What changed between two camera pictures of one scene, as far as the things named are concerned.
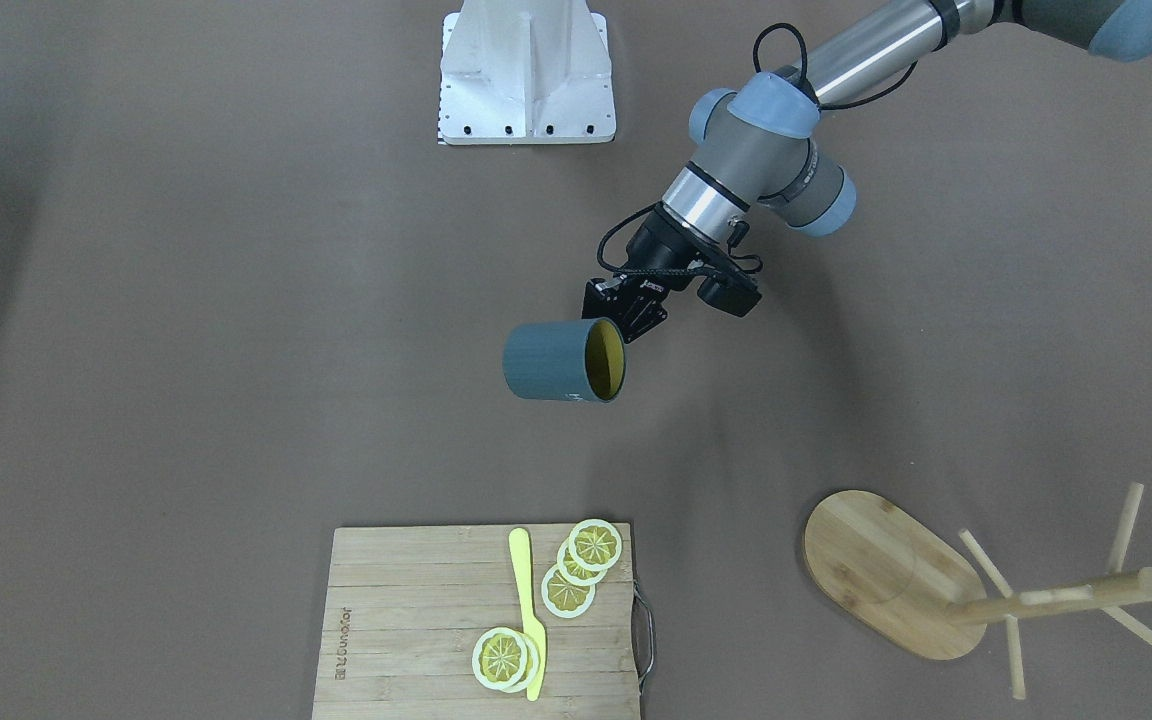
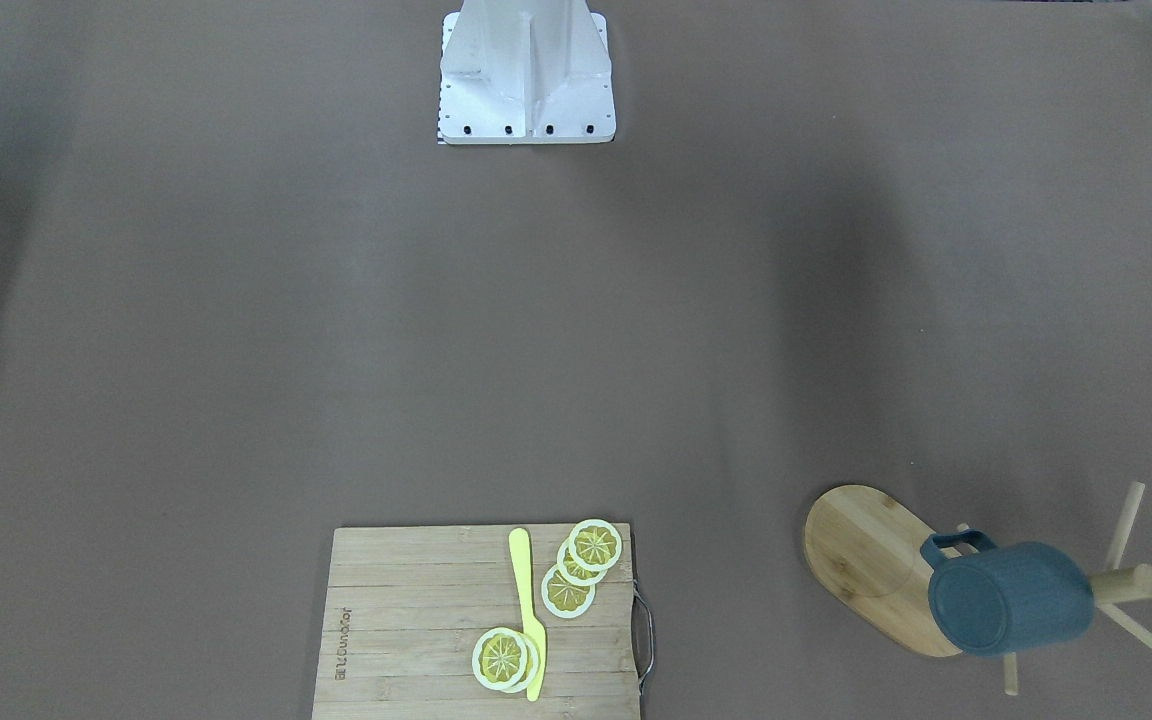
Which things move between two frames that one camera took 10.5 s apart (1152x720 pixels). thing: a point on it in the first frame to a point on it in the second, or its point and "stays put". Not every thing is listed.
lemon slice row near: x=565 y=599 stays put
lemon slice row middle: x=574 y=573 stays put
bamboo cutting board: x=406 y=608 stays put
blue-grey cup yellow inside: x=573 y=360 to x=1009 y=600
